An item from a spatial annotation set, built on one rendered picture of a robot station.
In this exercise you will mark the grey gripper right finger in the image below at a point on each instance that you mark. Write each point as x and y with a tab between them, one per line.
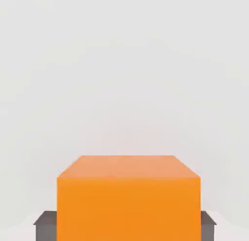
207	227

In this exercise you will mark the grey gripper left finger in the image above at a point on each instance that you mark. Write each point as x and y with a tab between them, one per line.
46	227

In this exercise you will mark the small orange cube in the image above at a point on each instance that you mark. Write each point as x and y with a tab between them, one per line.
128	206

